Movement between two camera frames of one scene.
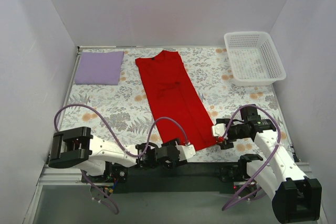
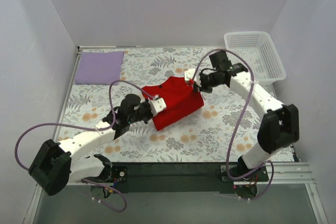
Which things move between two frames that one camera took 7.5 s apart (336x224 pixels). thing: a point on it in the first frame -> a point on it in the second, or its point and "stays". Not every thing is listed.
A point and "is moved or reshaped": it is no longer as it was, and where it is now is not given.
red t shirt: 179,109 is moved or reshaped
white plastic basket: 254,58 stays
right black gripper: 227,135 -> 197,85
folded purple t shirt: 99,68 stays
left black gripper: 169,153 -> 146,110
